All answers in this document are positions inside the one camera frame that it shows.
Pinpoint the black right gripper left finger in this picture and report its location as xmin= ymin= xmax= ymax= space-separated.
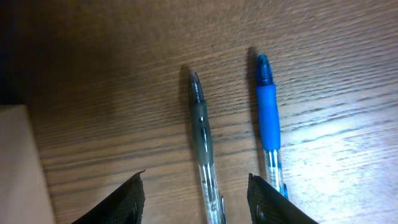
xmin=72 ymin=170 xmax=146 ymax=224

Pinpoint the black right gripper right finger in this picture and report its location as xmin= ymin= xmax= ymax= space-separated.
xmin=247 ymin=173 xmax=318 ymax=224

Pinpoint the black ballpoint pen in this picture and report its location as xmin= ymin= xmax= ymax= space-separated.
xmin=188 ymin=72 xmax=227 ymax=224

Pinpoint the brown cardboard box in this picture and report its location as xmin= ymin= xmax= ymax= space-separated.
xmin=1 ymin=105 xmax=56 ymax=224

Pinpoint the blue ballpoint pen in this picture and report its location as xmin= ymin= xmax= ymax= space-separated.
xmin=256 ymin=54 xmax=289 ymax=198

